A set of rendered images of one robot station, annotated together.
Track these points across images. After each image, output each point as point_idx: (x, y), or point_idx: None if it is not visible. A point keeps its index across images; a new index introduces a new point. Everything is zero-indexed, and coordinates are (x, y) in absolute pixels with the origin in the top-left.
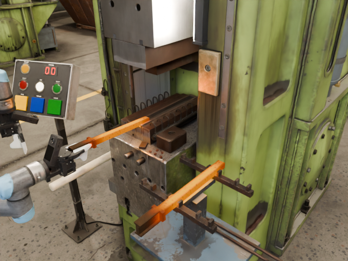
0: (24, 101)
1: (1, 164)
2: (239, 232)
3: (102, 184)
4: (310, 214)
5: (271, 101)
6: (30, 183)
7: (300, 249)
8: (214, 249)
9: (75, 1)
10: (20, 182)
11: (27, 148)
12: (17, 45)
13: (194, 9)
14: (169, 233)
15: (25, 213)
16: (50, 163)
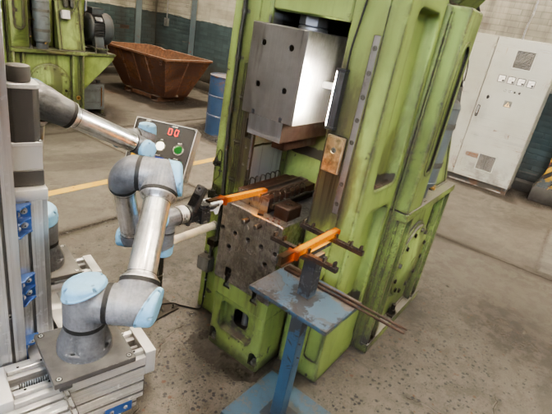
0: None
1: None
2: (344, 293)
3: (175, 269)
4: (395, 320)
5: (379, 188)
6: (179, 222)
7: (384, 349)
8: (324, 302)
9: (131, 58)
10: (174, 218)
11: (80, 221)
12: None
13: (330, 100)
14: (284, 288)
15: (168, 248)
16: (195, 209)
